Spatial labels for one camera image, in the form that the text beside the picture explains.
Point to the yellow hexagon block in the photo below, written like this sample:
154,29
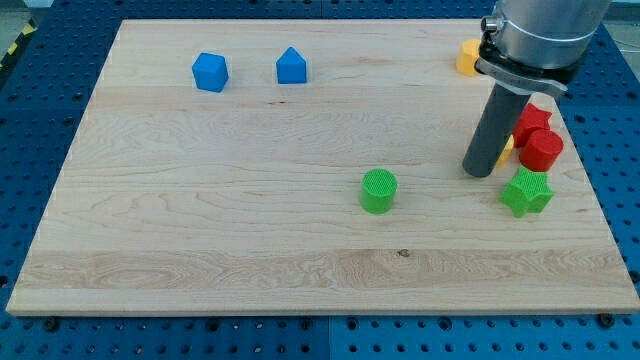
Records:
467,57

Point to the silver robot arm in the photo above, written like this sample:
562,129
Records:
537,46

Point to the yellow heart block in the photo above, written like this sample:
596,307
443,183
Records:
506,152

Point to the green cylinder block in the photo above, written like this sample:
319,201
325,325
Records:
378,189

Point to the wooden board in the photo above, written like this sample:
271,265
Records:
176,201

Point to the blue pentagon block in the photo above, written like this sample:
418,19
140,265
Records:
291,67

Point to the blue cube block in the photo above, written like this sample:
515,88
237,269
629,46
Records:
210,72

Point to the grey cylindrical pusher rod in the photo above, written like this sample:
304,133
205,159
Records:
499,118

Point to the green star block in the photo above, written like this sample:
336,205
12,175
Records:
528,191

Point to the red star block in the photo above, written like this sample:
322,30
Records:
531,119

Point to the red cylinder block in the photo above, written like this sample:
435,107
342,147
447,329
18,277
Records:
541,150

